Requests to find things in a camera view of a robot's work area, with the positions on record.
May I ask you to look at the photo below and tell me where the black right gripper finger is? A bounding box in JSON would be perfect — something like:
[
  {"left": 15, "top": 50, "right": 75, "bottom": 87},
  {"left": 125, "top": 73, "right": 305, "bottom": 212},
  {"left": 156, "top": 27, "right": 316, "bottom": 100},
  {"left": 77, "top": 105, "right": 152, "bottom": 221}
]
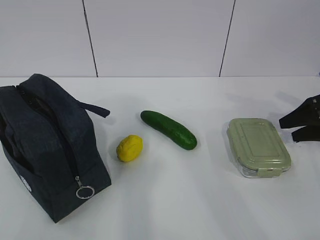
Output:
[
  {"left": 291, "top": 126, "right": 320, "bottom": 143},
  {"left": 279, "top": 95, "right": 320, "bottom": 129}
]

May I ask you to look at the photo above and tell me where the glass container with green lid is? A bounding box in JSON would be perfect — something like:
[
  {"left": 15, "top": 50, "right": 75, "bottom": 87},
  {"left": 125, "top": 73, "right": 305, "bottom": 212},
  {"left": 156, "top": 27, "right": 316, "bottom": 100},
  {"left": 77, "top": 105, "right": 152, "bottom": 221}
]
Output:
[{"left": 226, "top": 118, "right": 292, "bottom": 178}]

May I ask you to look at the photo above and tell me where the green cucumber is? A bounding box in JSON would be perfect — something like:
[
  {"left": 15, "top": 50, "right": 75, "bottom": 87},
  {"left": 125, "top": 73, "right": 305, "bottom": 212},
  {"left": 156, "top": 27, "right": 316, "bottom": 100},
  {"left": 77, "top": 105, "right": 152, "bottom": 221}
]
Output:
[{"left": 140, "top": 110, "right": 198, "bottom": 151}]

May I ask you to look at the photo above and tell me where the yellow lemon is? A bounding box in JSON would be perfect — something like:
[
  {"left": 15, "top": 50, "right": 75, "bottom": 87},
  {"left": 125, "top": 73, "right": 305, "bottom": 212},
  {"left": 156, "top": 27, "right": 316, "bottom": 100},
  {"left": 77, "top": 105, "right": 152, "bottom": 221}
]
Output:
[{"left": 116, "top": 135, "right": 143, "bottom": 163}]

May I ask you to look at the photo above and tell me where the dark navy zippered lunch bag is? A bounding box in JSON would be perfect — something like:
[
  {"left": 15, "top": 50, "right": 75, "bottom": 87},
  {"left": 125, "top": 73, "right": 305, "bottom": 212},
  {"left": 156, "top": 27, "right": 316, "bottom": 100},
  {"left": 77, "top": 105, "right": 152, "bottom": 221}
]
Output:
[{"left": 0, "top": 73, "right": 112, "bottom": 222}]

